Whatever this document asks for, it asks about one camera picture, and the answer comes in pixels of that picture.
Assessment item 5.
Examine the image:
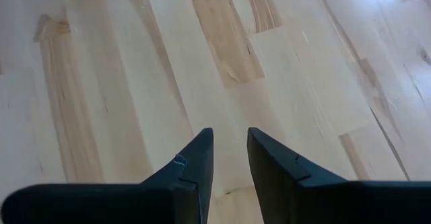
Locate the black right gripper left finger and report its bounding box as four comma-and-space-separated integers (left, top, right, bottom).
0, 127, 215, 224

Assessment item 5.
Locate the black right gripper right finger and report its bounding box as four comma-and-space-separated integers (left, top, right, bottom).
246, 127, 431, 224

